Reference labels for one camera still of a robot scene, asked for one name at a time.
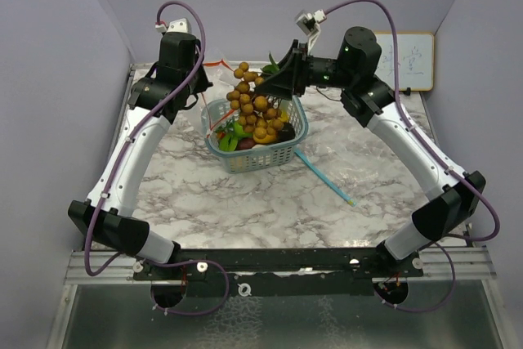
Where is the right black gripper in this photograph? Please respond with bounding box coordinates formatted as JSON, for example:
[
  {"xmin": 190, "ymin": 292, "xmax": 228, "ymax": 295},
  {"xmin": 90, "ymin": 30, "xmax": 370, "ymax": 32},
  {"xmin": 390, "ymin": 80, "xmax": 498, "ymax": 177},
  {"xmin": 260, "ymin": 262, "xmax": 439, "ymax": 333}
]
[{"xmin": 255, "ymin": 39, "xmax": 355, "ymax": 100}]

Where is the brown longan bunch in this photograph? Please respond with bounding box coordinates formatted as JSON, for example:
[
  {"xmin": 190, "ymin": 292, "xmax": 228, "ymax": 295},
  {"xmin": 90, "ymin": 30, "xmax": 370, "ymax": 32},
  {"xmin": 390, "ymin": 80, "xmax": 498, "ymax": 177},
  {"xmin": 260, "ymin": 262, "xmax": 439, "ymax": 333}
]
[{"xmin": 226, "ymin": 54, "xmax": 287, "ymax": 139}]

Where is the orange mango toy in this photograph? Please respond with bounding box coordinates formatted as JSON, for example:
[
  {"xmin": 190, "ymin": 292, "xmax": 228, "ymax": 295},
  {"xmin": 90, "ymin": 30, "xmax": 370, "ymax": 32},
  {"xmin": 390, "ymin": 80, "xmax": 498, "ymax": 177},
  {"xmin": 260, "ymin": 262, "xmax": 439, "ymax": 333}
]
[{"xmin": 253, "ymin": 134, "xmax": 277, "ymax": 145}]

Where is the green toy fruit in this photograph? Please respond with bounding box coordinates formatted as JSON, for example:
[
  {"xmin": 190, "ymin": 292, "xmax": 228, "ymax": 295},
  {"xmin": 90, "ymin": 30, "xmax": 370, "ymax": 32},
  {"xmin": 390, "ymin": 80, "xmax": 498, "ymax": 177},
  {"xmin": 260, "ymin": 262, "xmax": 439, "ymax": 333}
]
[{"xmin": 232, "ymin": 122, "xmax": 252, "ymax": 140}]

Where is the teal plastic basket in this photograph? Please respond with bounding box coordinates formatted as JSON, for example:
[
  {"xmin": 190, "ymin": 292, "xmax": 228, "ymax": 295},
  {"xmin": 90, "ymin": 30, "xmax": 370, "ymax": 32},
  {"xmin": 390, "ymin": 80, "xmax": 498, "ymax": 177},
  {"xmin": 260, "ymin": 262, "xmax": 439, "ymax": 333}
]
[{"xmin": 201, "ymin": 98, "xmax": 308, "ymax": 174}]

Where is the orange zip clear bag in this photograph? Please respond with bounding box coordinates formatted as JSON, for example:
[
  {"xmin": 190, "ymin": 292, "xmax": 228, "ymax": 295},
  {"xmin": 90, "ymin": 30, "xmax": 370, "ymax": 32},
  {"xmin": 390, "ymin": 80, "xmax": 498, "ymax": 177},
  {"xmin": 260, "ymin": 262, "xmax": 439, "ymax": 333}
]
[{"xmin": 186, "ymin": 57, "xmax": 238, "ymax": 136}]

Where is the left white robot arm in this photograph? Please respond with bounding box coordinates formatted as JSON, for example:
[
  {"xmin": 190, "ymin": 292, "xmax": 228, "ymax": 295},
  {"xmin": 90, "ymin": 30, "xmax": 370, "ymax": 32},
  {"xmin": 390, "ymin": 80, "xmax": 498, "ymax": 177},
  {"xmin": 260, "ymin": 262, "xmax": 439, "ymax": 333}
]
[{"xmin": 68, "ymin": 32, "xmax": 212, "ymax": 280}]

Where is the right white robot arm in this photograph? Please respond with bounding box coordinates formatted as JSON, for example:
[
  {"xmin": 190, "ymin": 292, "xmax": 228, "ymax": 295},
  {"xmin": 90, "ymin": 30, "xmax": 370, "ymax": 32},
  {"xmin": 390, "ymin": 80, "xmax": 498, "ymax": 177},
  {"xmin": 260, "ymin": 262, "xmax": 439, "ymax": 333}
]
[{"xmin": 254, "ymin": 27, "xmax": 486, "ymax": 276}]

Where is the blue zip clear bag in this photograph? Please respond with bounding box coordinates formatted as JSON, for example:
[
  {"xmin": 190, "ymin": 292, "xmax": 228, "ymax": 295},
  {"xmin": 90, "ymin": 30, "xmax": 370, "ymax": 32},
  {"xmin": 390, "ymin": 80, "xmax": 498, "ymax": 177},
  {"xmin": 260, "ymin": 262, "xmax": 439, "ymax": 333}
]
[{"xmin": 296, "ymin": 149, "xmax": 415, "ymax": 207}]

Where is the yellow toy fruit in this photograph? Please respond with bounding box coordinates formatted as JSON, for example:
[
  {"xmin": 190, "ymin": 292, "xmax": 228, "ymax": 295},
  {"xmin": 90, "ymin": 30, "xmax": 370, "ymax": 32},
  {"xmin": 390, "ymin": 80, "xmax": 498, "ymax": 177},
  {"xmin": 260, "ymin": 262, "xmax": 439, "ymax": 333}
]
[{"xmin": 276, "ymin": 108, "xmax": 289, "ymax": 123}]

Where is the dark purple toy fruit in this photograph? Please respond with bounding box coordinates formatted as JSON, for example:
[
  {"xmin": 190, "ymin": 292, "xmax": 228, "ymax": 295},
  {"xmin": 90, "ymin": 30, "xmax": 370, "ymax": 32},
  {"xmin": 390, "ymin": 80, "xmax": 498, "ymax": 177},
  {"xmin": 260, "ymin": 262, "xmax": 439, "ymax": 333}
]
[{"xmin": 277, "ymin": 123, "xmax": 296, "ymax": 142}]

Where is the green leafy toy vegetable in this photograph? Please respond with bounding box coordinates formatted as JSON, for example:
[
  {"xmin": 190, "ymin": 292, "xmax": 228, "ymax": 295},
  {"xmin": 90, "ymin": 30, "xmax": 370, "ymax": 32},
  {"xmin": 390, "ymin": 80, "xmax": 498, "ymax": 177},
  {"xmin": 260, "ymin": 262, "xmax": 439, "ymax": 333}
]
[{"xmin": 216, "ymin": 120, "xmax": 239, "ymax": 152}]

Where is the small whiteboard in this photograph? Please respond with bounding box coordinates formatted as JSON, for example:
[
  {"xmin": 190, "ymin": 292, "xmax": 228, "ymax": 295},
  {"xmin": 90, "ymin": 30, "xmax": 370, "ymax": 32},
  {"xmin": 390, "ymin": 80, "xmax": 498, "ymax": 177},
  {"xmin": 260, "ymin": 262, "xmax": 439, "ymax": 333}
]
[{"xmin": 375, "ymin": 32, "xmax": 435, "ymax": 92}]

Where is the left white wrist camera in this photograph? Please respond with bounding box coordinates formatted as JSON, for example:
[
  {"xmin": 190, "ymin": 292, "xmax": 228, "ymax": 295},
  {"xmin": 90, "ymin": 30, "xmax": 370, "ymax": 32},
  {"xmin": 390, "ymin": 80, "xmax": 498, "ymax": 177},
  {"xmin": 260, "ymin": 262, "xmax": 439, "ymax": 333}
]
[{"xmin": 155, "ymin": 18, "xmax": 191, "ymax": 34}]

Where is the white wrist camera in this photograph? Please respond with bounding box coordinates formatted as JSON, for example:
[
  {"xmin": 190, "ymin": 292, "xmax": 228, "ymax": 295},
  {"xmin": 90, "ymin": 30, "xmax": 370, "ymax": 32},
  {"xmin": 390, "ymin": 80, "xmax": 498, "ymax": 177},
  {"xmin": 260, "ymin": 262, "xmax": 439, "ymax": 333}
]
[
  {"xmin": 295, "ymin": 9, "xmax": 326, "ymax": 53},
  {"xmin": 155, "ymin": 18, "xmax": 191, "ymax": 34}
]

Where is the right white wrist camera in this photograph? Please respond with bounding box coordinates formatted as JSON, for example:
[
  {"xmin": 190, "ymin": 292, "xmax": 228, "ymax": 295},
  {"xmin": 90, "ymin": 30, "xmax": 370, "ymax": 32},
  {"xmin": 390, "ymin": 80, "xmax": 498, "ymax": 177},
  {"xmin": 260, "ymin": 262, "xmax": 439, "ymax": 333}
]
[{"xmin": 295, "ymin": 9, "xmax": 326, "ymax": 53}]

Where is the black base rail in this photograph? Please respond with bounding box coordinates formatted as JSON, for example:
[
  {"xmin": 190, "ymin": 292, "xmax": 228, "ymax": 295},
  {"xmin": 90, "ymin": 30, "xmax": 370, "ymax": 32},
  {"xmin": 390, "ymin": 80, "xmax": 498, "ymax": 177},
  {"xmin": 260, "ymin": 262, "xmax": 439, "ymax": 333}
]
[{"xmin": 133, "ymin": 248, "xmax": 423, "ymax": 298}]

